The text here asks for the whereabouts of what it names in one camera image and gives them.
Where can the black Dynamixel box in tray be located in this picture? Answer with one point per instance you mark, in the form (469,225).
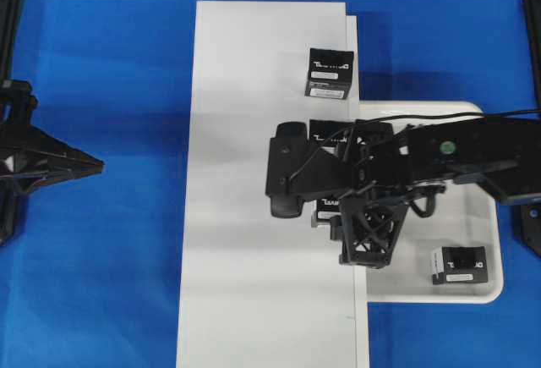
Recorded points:
(458,265)

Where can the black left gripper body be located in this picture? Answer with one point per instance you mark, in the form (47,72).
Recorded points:
(30,159)

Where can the black frame rail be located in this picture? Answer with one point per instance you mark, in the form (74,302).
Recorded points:
(531,10)
(9,24)

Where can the blue table cloth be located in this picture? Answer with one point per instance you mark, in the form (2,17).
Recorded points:
(91,278)

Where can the white plastic tray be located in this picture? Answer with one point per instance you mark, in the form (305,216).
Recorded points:
(464,216)

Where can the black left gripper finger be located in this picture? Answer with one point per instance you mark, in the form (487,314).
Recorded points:
(80,164)

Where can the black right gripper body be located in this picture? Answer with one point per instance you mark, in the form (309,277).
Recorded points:
(370,163)

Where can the black left frame rail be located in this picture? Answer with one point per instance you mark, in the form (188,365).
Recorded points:
(9,24)

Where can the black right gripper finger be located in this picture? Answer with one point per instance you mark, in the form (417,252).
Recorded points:
(291,142)
(285,201)

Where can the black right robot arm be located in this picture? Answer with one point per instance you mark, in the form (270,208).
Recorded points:
(498,153)

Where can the black right frame rail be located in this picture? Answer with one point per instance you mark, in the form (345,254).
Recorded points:
(531,10)

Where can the white base board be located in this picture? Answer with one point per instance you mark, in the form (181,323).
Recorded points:
(260,285)

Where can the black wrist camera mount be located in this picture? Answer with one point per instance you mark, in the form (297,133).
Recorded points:
(368,233)

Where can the black dynamixel box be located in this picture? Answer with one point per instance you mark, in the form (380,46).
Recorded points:
(323,211)
(458,265)
(328,133)
(329,74)

